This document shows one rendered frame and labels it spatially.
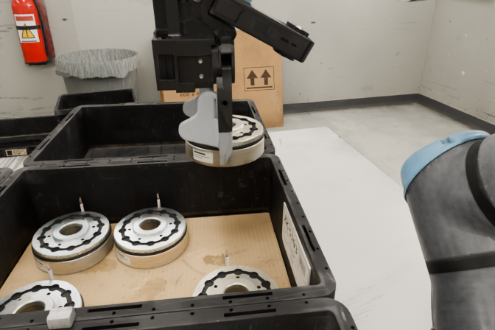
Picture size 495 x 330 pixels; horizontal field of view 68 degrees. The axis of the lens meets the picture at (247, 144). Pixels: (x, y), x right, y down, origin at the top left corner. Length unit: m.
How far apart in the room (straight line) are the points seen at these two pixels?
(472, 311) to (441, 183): 0.13
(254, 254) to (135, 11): 2.80
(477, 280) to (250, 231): 0.30
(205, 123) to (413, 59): 3.80
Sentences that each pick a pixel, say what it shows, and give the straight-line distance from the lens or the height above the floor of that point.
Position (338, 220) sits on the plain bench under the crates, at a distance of 0.86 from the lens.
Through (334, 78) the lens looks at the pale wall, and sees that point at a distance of 3.71.
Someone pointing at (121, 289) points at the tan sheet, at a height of 0.83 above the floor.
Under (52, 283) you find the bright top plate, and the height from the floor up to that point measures 0.86.
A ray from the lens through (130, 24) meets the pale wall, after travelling 3.21.
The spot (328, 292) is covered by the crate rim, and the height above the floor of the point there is 0.93.
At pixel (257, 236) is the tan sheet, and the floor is 0.83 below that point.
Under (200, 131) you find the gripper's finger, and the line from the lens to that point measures 0.41.
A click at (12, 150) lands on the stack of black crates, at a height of 0.41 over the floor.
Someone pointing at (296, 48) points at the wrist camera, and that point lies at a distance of 0.40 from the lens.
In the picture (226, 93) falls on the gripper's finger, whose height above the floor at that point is 1.08.
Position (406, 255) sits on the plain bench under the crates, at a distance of 0.81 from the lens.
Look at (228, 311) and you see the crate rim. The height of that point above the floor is 0.93.
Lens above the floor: 1.19
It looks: 24 degrees down
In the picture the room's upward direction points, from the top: straight up
